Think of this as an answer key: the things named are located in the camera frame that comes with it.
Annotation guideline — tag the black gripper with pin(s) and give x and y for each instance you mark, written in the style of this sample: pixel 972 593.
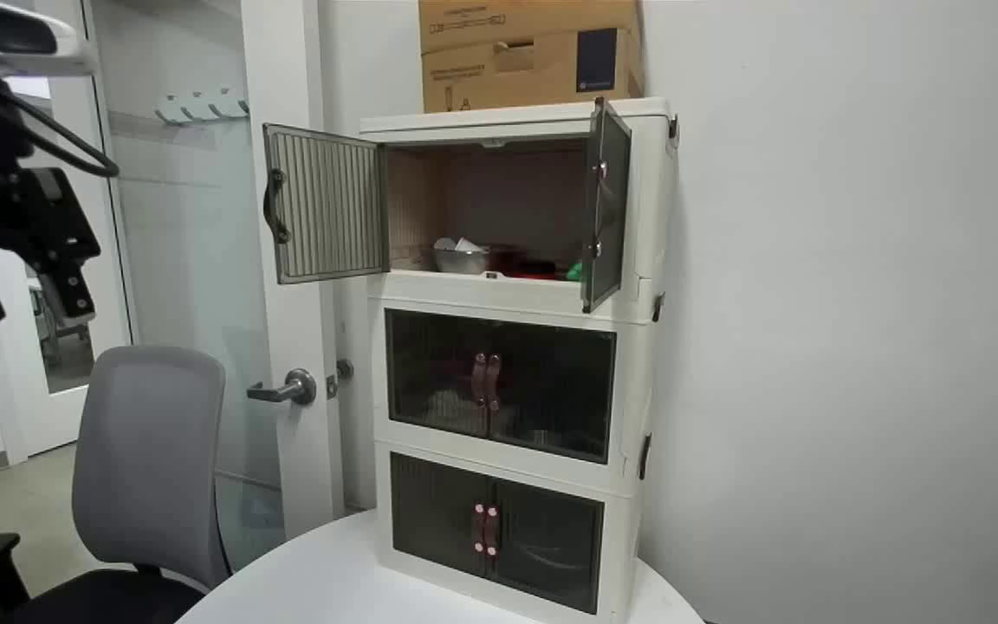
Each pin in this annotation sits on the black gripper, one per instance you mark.
pixel 43 220

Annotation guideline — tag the dark ribbed cabinet door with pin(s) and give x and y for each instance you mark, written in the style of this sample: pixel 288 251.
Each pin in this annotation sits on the dark ribbed cabinet door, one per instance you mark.
pixel 436 516
pixel 557 392
pixel 436 376
pixel 607 211
pixel 328 204
pixel 554 548

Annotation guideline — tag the grey office chair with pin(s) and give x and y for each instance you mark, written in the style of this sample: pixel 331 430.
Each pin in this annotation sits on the grey office chair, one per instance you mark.
pixel 148 453

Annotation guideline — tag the white coat hook rack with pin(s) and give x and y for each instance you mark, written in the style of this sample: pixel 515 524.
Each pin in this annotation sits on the white coat hook rack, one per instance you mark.
pixel 202 108

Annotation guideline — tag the white room door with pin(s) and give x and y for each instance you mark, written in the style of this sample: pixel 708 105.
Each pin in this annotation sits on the white room door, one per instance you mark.
pixel 292 229

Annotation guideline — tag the small metal door lock knob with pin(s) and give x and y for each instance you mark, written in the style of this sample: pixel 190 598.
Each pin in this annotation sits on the small metal door lock knob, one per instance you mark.
pixel 346 370

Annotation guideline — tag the white three-tier storage cabinet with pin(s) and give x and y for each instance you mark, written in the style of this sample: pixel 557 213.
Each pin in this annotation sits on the white three-tier storage cabinet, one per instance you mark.
pixel 510 298

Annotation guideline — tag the cardboard box with dark label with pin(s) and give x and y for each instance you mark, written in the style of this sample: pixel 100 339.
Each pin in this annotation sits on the cardboard box with dark label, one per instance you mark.
pixel 499 80
pixel 520 12

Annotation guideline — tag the red toy pepper green stem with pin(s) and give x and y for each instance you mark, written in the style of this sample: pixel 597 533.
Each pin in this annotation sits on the red toy pepper green stem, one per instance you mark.
pixel 547 267

